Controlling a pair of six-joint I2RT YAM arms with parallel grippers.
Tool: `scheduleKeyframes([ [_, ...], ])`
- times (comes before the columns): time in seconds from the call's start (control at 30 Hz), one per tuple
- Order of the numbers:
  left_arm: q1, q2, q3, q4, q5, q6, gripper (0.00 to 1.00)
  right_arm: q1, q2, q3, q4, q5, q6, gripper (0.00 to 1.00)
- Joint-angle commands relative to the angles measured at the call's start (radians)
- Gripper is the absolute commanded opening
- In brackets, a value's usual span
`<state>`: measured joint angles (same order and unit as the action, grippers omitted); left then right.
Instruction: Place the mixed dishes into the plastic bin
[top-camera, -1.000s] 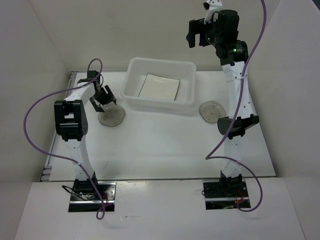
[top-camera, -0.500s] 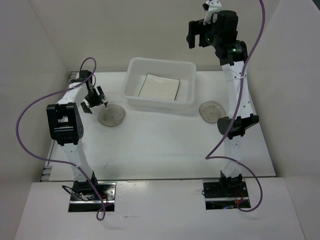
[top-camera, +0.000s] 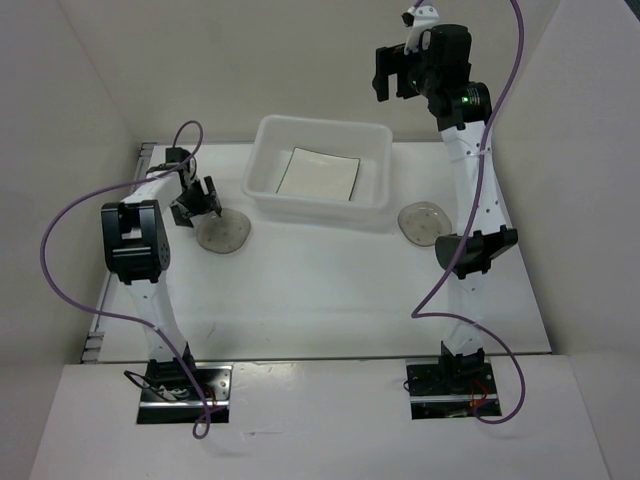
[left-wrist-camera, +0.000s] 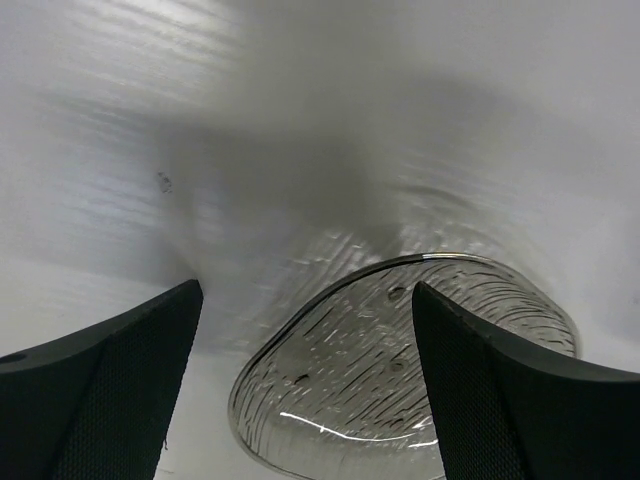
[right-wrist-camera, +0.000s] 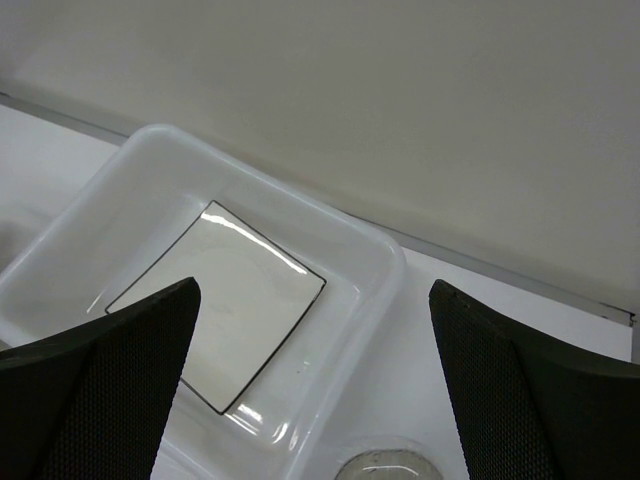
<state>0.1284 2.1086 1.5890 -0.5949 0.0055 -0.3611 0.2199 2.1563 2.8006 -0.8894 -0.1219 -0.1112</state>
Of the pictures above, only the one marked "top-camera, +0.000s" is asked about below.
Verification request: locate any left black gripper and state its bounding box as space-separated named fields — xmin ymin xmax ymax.
xmin=168 ymin=176 xmax=221 ymax=228

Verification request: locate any clear glass dish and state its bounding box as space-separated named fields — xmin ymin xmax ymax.
xmin=196 ymin=208 xmax=251 ymax=255
xmin=397 ymin=202 xmax=452 ymax=247

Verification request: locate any square white plate black rim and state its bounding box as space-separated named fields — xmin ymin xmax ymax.
xmin=276 ymin=147 xmax=361 ymax=202

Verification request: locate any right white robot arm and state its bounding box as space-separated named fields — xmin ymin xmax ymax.
xmin=372 ymin=20 xmax=518 ymax=396

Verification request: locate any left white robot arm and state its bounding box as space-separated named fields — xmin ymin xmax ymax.
xmin=101 ymin=146 xmax=222 ymax=401

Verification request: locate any white plastic bin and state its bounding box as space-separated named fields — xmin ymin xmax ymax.
xmin=241 ymin=114 xmax=393 ymax=230

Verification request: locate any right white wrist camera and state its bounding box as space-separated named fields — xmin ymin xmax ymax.
xmin=401 ymin=1 xmax=440 ymax=55

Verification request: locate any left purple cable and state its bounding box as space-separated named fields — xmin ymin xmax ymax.
xmin=39 ymin=119 xmax=226 ymax=440

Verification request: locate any purple cable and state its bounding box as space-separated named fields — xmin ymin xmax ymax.
xmin=410 ymin=0 xmax=529 ymax=424
xmin=39 ymin=119 xmax=226 ymax=440

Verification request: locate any aluminium rail left edge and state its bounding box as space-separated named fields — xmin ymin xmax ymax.
xmin=79 ymin=142 xmax=156 ymax=364

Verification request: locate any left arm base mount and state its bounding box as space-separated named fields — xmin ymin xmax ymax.
xmin=124 ymin=363 xmax=233 ymax=425

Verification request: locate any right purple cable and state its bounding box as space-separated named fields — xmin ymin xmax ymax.
xmin=410 ymin=0 xmax=529 ymax=424

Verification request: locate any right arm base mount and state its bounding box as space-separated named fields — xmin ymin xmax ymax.
xmin=403 ymin=359 xmax=502 ymax=420

